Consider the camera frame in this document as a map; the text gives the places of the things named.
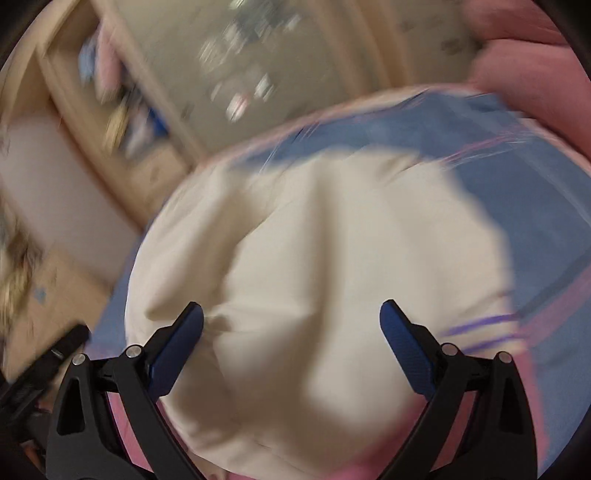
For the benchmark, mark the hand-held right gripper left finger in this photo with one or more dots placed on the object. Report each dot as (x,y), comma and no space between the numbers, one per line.
(178,346)

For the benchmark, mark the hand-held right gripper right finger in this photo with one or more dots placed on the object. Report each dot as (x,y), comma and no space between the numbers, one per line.
(401,344)

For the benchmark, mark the white and pink hooded jacket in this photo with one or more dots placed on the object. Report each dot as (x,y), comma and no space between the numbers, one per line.
(323,258)

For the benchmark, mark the light wooden cabinet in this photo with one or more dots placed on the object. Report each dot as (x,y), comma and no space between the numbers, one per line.
(60,295)

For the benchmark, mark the blue plaid bed cover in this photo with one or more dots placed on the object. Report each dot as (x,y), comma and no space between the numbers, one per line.
(531,198)

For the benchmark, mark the folded pink quilt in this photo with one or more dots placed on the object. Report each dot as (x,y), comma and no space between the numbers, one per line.
(531,83)

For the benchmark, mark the pink puffer jacket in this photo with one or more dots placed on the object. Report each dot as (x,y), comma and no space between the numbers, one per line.
(108,60)

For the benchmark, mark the beige wardrobe with glass doors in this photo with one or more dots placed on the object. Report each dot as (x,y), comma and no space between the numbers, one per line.
(194,46)

